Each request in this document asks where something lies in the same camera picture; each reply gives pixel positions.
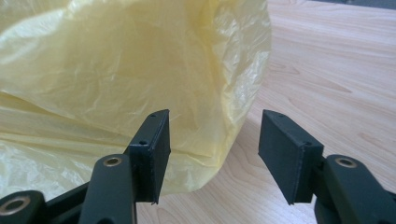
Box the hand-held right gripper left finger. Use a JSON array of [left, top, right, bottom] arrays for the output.
[[123, 108, 172, 205]]

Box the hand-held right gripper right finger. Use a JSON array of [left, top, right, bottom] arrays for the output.
[[258, 109, 325, 205]]

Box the yellow plastic bag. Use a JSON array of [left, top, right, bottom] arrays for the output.
[[0, 0, 273, 202]]

